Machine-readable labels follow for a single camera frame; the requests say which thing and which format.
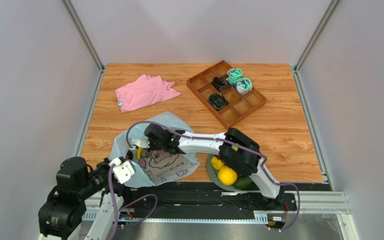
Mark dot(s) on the pink cloth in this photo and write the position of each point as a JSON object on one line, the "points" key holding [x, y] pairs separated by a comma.
{"points": [[145, 91]]}

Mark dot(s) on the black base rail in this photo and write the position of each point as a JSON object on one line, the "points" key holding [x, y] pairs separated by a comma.
{"points": [[200, 201]]}

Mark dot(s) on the teal white rolled sock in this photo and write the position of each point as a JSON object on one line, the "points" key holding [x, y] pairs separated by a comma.
{"points": [[243, 85]]}

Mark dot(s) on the grey-blue round plate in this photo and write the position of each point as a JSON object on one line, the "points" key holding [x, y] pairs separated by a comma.
{"points": [[214, 177]]}

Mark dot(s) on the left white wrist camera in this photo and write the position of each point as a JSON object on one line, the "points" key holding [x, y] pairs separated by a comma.
{"points": [[121, 170]]}

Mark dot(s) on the black yellow rolled sock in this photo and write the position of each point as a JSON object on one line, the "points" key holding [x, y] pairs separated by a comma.
{"points": [[217, 101]]}

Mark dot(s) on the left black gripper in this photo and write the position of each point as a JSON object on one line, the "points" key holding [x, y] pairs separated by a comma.
{"points": [[106, 163]]}

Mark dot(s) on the light blue plastic bag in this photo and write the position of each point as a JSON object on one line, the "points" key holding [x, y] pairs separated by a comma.
{"points": [[153, 167]]}

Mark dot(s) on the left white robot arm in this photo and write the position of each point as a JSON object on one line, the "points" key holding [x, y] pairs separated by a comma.
{"points": [[60, 218]]}

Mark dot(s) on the yellow fake banana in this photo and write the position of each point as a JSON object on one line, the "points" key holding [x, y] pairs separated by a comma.
{"points": [[139, 151]]}

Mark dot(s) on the yellow fake fruit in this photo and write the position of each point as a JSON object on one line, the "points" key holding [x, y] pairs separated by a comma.
{"points": [[216, 162]]}

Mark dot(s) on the yellow fake lemon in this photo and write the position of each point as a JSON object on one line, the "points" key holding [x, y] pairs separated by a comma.
{"points": [[227, 176]]}

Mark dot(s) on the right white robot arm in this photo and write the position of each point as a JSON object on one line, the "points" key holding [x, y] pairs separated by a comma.
{"points": [[238, 151]]}

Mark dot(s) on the dark green fake avocado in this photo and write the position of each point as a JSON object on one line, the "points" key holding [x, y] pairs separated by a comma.
{"points": [[244, 183]]}

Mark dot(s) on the wooden compartment tray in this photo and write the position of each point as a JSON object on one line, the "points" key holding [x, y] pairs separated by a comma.
{"points": [[239, 106]]}

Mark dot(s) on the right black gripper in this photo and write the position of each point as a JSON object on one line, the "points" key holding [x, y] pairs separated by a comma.
{"points": [[142, 153]]}

